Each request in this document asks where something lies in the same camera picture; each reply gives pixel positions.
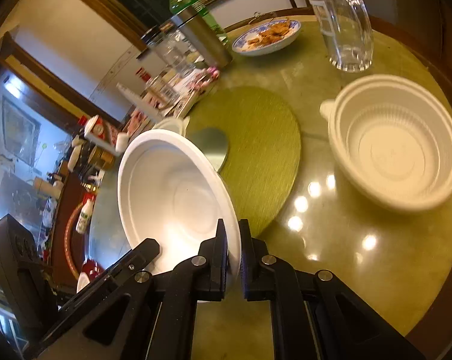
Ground gold round turntable mat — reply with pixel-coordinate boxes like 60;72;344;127
186;86;301;239

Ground small white bottle green label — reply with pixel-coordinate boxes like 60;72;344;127
76;199;96;234

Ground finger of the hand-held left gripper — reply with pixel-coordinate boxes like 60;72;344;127
42;237;161;342

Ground clear jar with black lid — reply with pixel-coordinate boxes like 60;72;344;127
141;26;196;76

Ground large white bowl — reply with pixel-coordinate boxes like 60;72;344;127
117;129;242;302

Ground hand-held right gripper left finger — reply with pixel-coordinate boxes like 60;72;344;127
25;218;229;360

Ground small glass liquor bottle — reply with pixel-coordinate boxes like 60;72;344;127
143;75;178;106

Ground clear glass pitcher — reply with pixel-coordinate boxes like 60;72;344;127
301;0;374;73

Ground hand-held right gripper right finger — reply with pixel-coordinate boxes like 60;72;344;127
237;218;427;360

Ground plain red scalloped bowl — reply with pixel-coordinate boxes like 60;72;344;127
79;258;107;282

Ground blue white plate with food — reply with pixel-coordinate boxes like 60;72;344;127
231;19;302;57

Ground green plastic bottle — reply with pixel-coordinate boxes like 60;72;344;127
162;0;228;46

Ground round metal turntable disc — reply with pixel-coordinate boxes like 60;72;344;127
186;127;229;175

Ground red gold hoop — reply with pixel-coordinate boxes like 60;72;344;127
64;204;88;274

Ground pink meat package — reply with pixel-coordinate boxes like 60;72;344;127
124;109;151;132

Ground stainless steel thermos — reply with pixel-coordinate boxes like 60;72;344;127
171;11;234;69

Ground pink wrapped candies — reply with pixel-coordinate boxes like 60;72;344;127
196;67;221;91

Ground wood framed mirror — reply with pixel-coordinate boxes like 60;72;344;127
0;64;80;271

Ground white ribbed plastic bowl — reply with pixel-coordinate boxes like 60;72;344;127
319;74;452;214
151;116;191;136

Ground white liquor bottle red label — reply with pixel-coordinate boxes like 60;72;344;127
78;114;118;145

